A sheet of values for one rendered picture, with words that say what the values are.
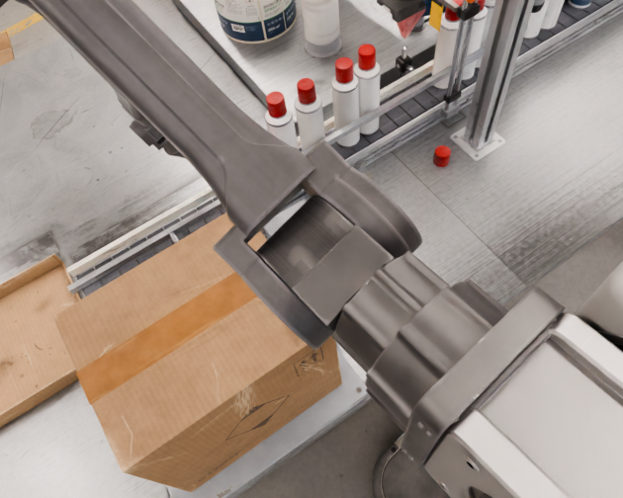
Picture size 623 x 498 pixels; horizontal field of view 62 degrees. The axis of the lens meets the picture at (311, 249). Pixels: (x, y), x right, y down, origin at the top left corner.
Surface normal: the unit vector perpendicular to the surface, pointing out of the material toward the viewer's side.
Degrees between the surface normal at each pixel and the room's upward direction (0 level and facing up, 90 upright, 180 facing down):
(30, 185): 0
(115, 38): 29
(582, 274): 0
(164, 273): 0
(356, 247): 13
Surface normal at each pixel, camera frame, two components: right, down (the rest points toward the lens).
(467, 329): 0.05, -0.60
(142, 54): 0.05, -0.03
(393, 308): -0.27, -0.33
